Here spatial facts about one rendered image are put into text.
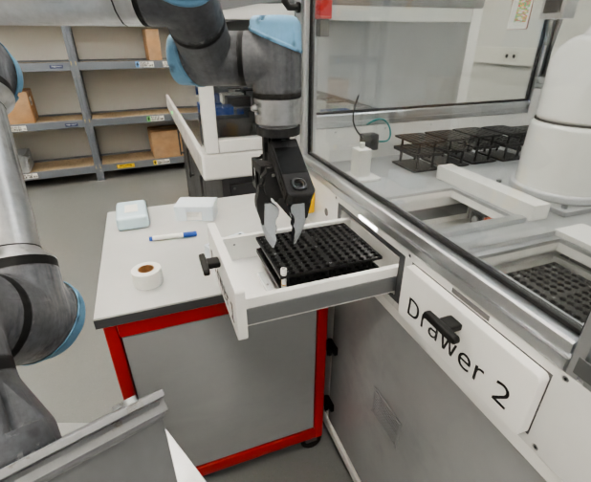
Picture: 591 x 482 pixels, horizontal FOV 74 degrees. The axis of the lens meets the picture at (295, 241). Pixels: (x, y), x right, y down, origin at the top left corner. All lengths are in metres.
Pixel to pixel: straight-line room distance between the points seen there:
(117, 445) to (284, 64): 0.50
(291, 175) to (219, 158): 0.97
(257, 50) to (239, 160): 0.99
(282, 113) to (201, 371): 0.74
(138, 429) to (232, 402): 0.87
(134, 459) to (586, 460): 0.50
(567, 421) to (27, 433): 0.59
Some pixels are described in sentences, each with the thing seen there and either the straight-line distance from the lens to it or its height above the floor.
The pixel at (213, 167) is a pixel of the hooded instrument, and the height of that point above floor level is 0.85.
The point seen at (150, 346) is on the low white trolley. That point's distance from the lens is 1.04.
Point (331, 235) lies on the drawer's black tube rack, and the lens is 0.90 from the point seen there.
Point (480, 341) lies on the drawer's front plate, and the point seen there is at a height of 0.91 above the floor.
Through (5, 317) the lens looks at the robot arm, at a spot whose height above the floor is 1.03.
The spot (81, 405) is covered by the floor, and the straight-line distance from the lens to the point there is 1.89.
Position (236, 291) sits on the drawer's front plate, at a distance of 0.67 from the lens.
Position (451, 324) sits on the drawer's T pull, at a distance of 0.66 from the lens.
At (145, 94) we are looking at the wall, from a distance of 4.82.
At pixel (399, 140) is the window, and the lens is 0.79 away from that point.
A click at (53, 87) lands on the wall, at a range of 4.82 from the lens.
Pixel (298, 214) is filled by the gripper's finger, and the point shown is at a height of 1.02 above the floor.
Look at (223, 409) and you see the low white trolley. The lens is 1.25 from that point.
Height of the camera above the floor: 1.30
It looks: 28 degrees down
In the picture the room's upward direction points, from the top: straight up
